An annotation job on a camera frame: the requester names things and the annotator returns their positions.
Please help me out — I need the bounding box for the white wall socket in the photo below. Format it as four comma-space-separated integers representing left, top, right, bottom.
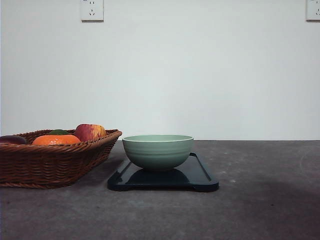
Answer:
304, 0, 320, 22
80, 0, 104, 24

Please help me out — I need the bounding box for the brown wicker basket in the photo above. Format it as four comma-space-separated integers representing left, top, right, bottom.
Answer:
0, 129, 123, 188

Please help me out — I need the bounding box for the orange tangerine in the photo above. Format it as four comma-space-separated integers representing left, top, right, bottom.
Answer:
32, 134, 81, 145

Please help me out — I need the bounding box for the dark purple plum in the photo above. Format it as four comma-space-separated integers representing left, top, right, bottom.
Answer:
0, 135, 27, 145

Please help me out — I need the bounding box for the green ceramic bowl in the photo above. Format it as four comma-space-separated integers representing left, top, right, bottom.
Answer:
122, 134, 194, 171

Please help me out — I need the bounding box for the green avocado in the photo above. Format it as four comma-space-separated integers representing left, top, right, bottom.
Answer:
48, 129, 69, 135

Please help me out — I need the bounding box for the white wall socket left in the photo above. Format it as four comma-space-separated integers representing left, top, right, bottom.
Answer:
80, 0, 104, 24

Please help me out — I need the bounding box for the dark rectangular tray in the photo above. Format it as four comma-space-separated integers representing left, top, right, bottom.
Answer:
107, 153, 219, 192

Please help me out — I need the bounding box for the red apple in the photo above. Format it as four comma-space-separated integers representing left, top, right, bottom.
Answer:
74, 123, 107, 141

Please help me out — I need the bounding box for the white wall socket right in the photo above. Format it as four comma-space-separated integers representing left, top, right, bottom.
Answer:
304, 0, 320, 22

